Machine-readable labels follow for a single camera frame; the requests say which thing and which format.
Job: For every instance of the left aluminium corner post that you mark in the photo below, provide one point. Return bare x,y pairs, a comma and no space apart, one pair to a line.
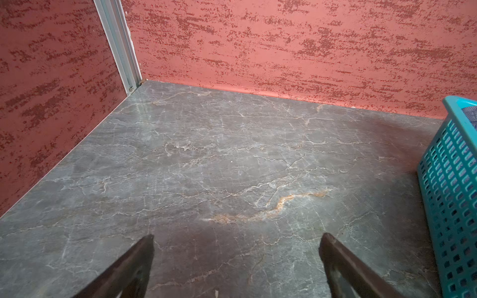
112,17

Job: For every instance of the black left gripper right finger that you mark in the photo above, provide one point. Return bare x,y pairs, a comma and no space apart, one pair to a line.
349,277

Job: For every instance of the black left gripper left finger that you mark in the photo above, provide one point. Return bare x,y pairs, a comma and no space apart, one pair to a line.
127,277

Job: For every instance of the teal plastic basket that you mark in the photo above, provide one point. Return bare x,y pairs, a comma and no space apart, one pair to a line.
447,176

